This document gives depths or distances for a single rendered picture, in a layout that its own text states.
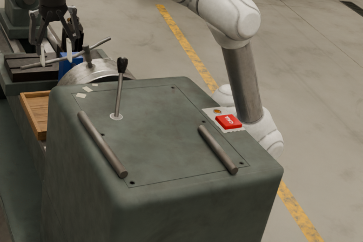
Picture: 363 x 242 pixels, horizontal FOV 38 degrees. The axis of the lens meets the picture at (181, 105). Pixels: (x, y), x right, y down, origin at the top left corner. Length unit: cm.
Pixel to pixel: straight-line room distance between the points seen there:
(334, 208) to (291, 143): 72
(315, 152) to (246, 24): 252
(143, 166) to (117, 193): 12
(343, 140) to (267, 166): 293
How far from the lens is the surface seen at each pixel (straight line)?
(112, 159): 128
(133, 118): 148
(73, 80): 177
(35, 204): 225
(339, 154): 412
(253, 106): 191
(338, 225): 343
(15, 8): 282
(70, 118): 147
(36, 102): 224
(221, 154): 137
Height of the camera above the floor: 203
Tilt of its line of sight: 29 degrees down
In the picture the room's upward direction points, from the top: 11 degrees clockwise
